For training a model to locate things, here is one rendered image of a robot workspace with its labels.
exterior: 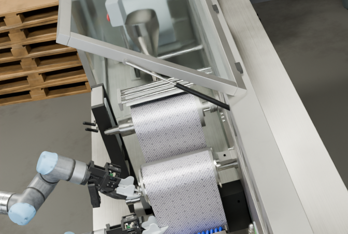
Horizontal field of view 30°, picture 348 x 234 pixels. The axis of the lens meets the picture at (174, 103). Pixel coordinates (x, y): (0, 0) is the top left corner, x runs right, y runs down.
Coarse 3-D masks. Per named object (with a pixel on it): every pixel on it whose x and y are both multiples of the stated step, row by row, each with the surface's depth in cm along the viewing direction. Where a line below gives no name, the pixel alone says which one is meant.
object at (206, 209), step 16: (208, 192) 222; (160, 208) 223; (176, 208) 224; (192, 208) 225; (208, 208) 226; (160, 224) 227; (176, 224) 228; (192, 224) 229; (208, 224) 230; (224, 224) 231
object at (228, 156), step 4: (220, 152) 224; (224, 152) 223; (228, 152) 223; (232, 152) 223; (220, 156) 222; (224, 156) 221; (228, 156) 221; (232, 156) 221; (220, 160) 220; (224, 160) 220; (228, 160) 220; (232, 160) 220; (220, 164) 220
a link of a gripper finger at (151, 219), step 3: (150, 216) 227; (153, 216) 228; (150, 219) 228; (153, 219) 228; (144, 222) 229; (147, 222) 229; (150, 222) 229; (153, 222) 229; (156, 222) 229; (141, 225) 229; (144, 225) 229; (147, 225) 229; (144, 228) 229; (147, 228) 229
